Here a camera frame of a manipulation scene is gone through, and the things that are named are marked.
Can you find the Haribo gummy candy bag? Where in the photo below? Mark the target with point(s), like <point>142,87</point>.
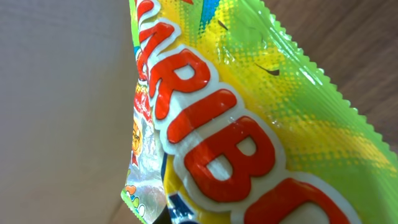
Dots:
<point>234,124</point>

